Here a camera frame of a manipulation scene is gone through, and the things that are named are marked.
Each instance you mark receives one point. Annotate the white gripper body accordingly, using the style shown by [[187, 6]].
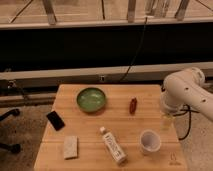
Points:
[[169, 104]]

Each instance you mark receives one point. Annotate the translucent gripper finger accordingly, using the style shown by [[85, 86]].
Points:
[[166, 122]]

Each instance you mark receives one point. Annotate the beige sponge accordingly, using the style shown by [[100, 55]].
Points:
[[70, 147]]

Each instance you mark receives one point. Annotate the black smartphone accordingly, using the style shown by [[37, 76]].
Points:
[[55, 120]]

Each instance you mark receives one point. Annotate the white labelled bottle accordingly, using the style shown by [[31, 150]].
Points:
[[114, 148]]

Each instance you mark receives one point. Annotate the white plastic cup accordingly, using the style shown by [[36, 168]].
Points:
[[150, 142]]

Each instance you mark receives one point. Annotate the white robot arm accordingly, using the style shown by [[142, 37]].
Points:
[[185, 87]]

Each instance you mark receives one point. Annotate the green ceramic bowl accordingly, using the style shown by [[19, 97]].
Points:
[[91, 99]]

